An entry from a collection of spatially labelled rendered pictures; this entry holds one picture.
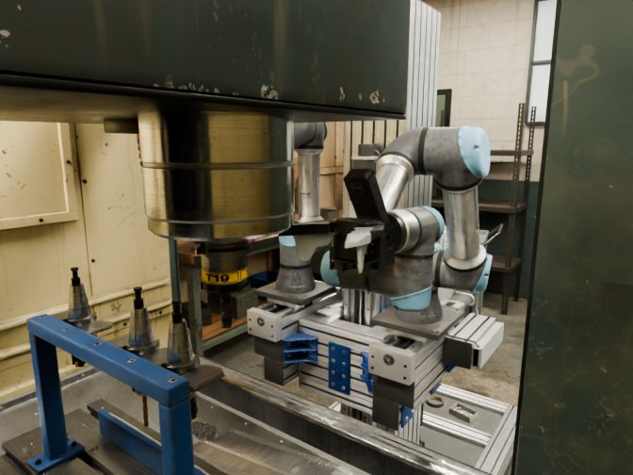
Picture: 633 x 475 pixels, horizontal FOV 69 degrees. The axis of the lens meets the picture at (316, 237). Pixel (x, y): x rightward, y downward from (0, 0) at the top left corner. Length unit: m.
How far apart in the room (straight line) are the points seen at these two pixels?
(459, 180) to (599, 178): 0.31
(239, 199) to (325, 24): 0.18
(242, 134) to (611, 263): 0.76
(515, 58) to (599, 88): 4.16
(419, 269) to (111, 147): 1.08
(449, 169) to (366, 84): 0.65
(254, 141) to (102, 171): 1.17
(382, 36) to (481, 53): 4.70
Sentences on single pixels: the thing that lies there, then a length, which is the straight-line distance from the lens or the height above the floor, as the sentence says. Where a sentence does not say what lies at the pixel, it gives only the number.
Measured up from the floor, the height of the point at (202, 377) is 1.22.
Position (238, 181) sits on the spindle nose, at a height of 1.54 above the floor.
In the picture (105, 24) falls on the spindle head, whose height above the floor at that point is 1.64.
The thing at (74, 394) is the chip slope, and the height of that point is 0.83.
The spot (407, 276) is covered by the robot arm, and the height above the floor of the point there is 1.34.
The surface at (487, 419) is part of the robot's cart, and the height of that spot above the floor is 0.21.
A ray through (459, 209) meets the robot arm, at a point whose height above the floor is 1.41.
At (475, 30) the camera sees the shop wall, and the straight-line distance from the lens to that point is 5.31.
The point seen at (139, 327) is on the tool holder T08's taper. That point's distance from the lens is 0.88.
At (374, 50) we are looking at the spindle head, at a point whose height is 1.67.
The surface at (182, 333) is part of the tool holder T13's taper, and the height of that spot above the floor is 1.28.
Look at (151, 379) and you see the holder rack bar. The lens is 0.78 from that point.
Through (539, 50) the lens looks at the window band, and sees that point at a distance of 5.09.
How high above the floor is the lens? 1.58
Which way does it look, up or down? 12 degrees down
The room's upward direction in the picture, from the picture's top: straight up
